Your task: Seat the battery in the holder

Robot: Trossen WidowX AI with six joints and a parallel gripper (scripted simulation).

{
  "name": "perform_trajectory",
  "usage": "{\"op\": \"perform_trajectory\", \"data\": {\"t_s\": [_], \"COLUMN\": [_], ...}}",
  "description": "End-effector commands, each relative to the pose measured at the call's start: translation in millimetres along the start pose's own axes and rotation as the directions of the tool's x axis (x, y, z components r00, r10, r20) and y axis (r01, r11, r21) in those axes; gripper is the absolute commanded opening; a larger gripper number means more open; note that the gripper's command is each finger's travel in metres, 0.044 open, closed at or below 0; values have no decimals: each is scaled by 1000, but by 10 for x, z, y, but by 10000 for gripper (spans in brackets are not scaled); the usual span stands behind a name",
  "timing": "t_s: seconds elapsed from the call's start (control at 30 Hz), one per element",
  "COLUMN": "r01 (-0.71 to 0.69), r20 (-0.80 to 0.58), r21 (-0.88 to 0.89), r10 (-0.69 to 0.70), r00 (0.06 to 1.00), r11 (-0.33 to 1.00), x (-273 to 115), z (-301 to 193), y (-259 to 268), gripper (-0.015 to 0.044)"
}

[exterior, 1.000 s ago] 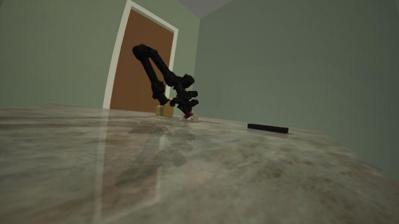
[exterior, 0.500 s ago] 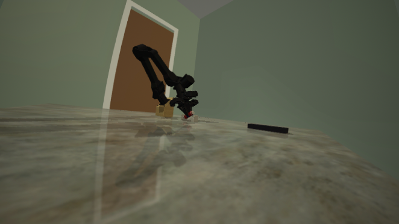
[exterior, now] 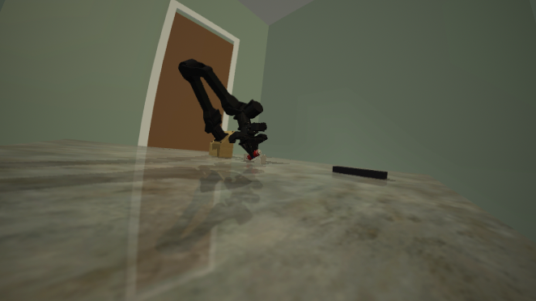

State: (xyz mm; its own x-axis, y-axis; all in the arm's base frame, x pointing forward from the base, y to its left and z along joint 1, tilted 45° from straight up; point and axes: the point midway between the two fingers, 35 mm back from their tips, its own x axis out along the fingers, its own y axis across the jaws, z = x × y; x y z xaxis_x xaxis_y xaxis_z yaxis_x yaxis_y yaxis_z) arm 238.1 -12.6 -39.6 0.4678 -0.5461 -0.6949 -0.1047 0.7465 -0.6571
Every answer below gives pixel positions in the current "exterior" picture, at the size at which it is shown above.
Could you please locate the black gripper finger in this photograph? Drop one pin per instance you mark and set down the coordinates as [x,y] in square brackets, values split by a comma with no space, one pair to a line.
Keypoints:
[246,145]
[254,144]

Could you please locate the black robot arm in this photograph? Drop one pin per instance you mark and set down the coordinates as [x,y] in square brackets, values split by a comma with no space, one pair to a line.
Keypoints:
[192,70]

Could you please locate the black rectangular bar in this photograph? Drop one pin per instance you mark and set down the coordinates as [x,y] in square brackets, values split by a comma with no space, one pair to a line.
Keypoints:
[361,172]

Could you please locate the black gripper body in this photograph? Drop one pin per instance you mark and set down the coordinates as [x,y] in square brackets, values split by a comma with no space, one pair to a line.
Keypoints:
[242,135]

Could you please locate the red and blue battery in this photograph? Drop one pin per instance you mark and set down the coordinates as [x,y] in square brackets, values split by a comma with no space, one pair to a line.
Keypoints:
[255,154]

